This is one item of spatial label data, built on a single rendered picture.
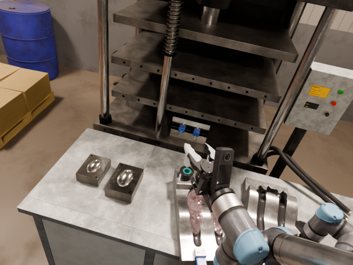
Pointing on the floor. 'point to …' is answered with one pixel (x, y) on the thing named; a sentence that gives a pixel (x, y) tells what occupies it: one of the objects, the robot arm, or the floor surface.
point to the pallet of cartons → (21, 99)
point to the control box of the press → (317, 105)
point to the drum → (29, 36)
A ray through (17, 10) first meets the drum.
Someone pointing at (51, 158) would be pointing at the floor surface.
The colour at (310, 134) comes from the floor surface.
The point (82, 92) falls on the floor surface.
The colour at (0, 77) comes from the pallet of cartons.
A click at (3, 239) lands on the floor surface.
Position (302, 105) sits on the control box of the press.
